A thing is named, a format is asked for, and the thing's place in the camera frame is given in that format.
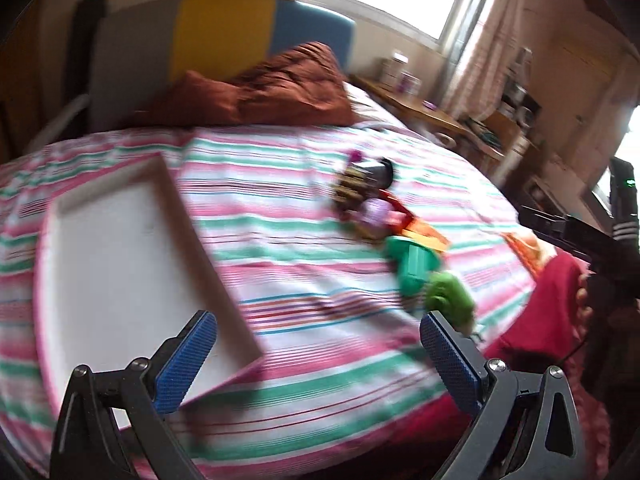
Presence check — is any white green plug-in device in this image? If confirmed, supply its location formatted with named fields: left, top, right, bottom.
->
left=424, top=272, right=476, bottom=335

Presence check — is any green plastic flanged spool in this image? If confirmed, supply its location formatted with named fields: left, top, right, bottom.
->
left=384, top=235, right=442, bottom=297

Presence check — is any yellow orange plastic car shell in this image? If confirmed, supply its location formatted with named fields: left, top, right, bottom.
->
left=400, top=218, right=450, bottom=252

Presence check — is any grey jar with black lid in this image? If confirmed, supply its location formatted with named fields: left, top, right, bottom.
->
left=357, top=158, right=395, bottom=190

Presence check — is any brown massager with pegs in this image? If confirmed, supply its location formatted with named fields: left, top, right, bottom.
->
left=331, top=165, right=378, bottom=212

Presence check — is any magenta perforated dome toy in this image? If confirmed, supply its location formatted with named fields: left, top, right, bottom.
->
left=347, top=150, right=364, bottom=164

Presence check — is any person right hand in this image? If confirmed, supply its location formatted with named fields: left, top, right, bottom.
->
left=576, top=273, right=593, bottom=330

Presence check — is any red skirt clothing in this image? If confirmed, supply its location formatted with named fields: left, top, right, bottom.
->
left=399, top=251, right=616, bottom=480

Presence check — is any pink white cardboard tray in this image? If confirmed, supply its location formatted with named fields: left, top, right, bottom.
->
left=32, top=154, right=264, bottom=413

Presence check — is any striped pink green bedsheet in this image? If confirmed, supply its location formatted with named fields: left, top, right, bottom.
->
left=1, top=127, right=534, bottom=479

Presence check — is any wooden side desk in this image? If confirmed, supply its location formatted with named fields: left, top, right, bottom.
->
left=349, top=74, right=503, bottom=162

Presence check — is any beige curtain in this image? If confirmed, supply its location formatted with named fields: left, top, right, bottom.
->
left=442, top=0, right=524, bottom=119

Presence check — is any white box on desk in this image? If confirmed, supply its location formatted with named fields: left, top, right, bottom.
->
left=378, top=51, right=409, bottom=89

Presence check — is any rust brown quilted blanket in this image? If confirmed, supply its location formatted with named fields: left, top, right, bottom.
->
left=125, top=41, right=356, bottom=128

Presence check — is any grey yellow blue headboard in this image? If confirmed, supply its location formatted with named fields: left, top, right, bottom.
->
left=88, top=0, right=356, bottom=132

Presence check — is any black cable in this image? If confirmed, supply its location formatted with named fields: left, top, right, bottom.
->
left=554, top=328, right=594, bottom=369

